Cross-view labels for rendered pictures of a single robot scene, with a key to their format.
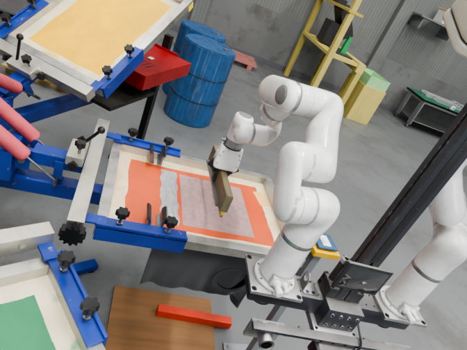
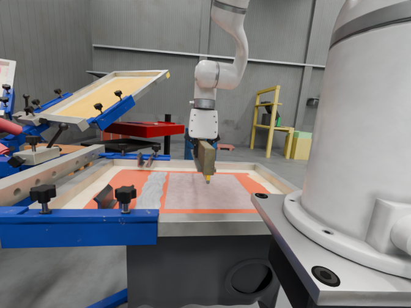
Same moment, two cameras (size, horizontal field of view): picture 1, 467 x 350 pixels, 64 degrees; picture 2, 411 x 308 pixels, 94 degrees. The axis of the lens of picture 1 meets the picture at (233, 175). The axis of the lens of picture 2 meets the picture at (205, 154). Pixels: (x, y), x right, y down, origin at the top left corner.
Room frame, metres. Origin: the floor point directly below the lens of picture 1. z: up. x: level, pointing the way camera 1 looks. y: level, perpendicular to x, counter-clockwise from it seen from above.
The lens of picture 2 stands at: (0.65, -0.13, 1.23)
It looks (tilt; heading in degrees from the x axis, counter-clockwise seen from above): 12 degrees down; 13
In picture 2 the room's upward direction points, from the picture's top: 4 degrees clockwise
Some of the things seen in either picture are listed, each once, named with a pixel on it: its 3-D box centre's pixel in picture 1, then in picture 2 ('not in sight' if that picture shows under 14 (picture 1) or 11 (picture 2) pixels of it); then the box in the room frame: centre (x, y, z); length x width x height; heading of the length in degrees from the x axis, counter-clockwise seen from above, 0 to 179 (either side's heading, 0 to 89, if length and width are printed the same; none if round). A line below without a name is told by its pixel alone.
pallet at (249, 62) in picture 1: (228, 55); (218, 146); (7.85, 1.12, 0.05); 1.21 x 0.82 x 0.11; 107
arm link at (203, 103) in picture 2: (232, 141); (202, 104); (1.31, 0.06, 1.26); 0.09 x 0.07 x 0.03; 112
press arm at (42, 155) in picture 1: (59, 158); (21, 167); (1.10, 0.60, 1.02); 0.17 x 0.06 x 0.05; 112
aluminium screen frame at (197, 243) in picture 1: (201, 198); (190, 183); (1.30, 0.08, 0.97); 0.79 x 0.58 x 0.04; 112
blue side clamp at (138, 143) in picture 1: (146, 150); (139, 161); (1.47, 0.41, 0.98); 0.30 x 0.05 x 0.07; 112
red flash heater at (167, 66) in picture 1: (138, 60); (148, 128); (2.32, 0.86, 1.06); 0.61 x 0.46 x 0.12; 172
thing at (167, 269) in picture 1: (202, 266); (208, 266); (1.16, -0.04, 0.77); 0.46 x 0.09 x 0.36; 112
